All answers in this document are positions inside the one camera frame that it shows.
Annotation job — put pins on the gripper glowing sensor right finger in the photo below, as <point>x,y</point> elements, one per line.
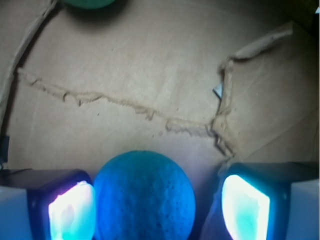
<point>266,201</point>

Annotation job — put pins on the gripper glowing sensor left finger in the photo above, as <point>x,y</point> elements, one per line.
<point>47,205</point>

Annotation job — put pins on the blue dimpled ball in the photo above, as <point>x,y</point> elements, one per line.
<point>143,195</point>

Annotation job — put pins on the green dimpled ball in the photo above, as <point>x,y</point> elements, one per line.
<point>88,4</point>

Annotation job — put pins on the brown paper bag bin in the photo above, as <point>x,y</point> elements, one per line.
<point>204,82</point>

